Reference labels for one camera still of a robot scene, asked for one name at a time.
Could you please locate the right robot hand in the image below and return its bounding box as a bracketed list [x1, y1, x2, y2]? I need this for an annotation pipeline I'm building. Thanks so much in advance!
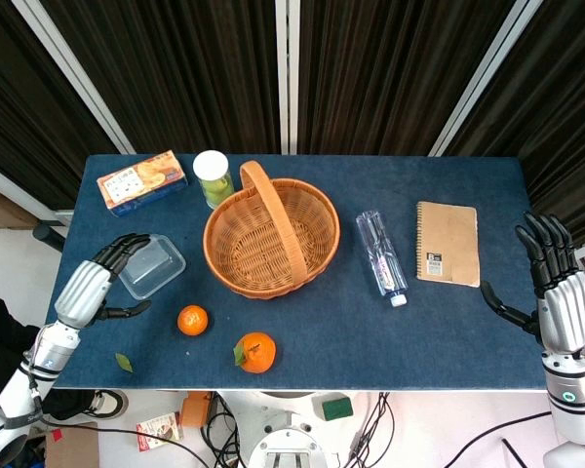
[479, 211, 585, 356]

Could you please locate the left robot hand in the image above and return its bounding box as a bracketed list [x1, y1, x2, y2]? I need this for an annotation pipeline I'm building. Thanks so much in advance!
[53, 232, 153, 331]

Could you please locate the plain orange without leaf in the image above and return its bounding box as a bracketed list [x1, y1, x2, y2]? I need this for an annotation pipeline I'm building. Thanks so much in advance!
[176, 304, 210, 337]

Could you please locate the orange with green leaf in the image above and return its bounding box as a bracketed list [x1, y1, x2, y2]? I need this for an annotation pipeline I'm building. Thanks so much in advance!
[232, 331, 278, 375]

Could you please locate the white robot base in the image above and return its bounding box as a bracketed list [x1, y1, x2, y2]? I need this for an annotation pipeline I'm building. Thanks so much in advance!
[218, 389, 362, 468]

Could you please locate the clear plastic food container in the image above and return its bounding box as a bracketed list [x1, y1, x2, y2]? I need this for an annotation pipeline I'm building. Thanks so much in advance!
[118, 234, 187, 301]

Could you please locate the black and white sneaker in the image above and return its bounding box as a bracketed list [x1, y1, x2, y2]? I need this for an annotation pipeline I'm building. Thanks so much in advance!
[43, 388, 130, 419]

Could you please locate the blue orange biscuit box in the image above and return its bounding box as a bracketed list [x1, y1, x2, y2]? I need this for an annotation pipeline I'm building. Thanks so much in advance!
[96, 149, 189, 218]

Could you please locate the brown spiral notebook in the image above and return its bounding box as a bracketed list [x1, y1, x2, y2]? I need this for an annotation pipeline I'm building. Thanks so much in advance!
[415, 200, 483, 289]

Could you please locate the red white snack box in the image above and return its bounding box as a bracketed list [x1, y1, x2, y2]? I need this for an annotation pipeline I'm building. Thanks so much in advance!
[136, 411, 183, 453]

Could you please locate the clear jar with white lid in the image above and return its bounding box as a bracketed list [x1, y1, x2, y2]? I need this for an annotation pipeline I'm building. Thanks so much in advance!
[192, 149, 236, 211]

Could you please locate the clear plastic water bottle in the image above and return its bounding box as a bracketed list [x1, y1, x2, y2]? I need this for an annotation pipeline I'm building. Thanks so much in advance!
[355, 210, 410, 308]

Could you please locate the blue table cloth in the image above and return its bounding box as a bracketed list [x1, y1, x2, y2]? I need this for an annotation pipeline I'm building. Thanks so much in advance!
[45, 154, 550, 391]

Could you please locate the green block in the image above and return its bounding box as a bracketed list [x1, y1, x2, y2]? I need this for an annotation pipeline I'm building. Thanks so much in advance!
[321, 395, 355, 422]

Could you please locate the dark pleated curtain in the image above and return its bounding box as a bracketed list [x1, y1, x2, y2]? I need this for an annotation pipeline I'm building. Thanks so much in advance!
[0, 0, 585, 245]

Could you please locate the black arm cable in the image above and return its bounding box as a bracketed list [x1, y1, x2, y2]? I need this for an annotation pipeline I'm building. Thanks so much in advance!
[26, 360, 48, 416]

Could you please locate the black floor cable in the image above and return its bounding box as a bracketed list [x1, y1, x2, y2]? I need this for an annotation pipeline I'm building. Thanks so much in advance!
[443, 410, 553, 468]

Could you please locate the orange woven basket with handle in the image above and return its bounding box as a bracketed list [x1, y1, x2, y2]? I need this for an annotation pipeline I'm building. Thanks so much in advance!
[202, 160, 342, 300]

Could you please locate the white partition post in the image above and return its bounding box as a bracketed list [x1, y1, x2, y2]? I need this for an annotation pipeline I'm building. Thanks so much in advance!
[10, 0, 137, 155]
[274, 0, 301, 156]
[427, 0, 547, 157]

